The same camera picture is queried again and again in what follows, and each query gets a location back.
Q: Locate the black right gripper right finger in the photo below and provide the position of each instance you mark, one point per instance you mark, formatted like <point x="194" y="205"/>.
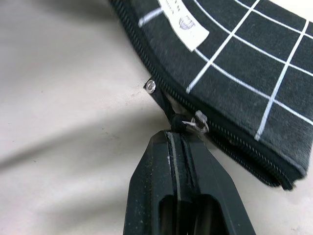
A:
<point x="210" y="181"/>

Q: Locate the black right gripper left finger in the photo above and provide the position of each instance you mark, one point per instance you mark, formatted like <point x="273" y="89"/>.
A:
<point x="151" y="176"/>

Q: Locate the black white grid zipper pouch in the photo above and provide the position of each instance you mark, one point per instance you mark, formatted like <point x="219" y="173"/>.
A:
<point x="244" y="63"/>

